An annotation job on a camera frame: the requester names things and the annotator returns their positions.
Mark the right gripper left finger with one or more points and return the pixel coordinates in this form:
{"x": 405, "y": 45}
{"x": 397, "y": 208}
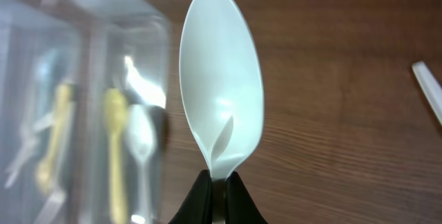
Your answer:
{"x": 197, "y": 207}

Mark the white fork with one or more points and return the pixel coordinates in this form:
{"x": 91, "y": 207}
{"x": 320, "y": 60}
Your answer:
{"x": 29, "y": 137}

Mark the clear plastic container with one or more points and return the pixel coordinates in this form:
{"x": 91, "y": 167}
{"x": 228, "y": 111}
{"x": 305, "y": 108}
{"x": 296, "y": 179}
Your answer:
{"x": 129, "y": 50}
{"x": 42, "y": 44}

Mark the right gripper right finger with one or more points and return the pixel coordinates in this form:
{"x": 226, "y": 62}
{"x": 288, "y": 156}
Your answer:
{"x": 239, "y": 205}

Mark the light blue plastic fork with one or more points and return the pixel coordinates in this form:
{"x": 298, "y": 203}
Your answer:
{"x": 45, "y": 81}

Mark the right clear plastic container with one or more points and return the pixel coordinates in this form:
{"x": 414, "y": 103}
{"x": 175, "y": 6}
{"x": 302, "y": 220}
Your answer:
{"x": 129, "y": 50}

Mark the yellow plastic fork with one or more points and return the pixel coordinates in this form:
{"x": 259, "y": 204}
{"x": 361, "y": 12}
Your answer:
{"x": 45, "y": 171}

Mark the left clear plastic container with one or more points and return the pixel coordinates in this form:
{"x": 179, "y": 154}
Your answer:
{"x": 42, "y": 44}

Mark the yellow plastic spoon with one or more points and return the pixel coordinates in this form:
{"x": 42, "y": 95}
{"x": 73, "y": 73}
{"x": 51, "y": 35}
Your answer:
{"x": 115, "y": 117}

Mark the translucent white spoon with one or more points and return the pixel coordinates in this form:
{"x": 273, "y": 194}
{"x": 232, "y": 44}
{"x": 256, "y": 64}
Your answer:
{"x": 430, "y": 87}

